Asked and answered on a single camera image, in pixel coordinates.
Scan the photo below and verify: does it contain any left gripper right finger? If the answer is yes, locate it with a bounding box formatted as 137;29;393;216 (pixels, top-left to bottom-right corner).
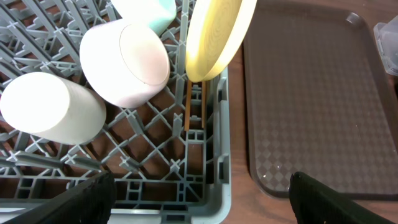
289;172;391;224

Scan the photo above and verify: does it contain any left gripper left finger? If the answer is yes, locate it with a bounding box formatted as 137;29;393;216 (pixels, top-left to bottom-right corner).
1;171;116;224

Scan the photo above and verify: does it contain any white paper cup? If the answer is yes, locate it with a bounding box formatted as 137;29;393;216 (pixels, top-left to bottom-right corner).
1;72;106;144

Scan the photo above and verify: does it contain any white pink bowl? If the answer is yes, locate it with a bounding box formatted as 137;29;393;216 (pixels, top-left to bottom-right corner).
79;19;170;108

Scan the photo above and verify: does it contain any light blue bowl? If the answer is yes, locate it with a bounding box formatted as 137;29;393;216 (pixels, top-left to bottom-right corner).
111;0;177;36

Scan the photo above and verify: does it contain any yellow round plate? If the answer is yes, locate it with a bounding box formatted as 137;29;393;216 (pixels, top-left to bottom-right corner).
185;0;257;83

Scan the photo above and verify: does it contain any grey plastic dish rack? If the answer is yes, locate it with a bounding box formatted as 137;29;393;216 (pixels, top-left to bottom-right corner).
1;0;231;223

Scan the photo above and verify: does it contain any dark brown serving tray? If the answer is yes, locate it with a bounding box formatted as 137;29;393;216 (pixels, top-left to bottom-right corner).
243;1;397;201

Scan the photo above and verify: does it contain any clear plastic bin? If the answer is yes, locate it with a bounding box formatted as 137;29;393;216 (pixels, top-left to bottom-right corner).
373;16;398;76

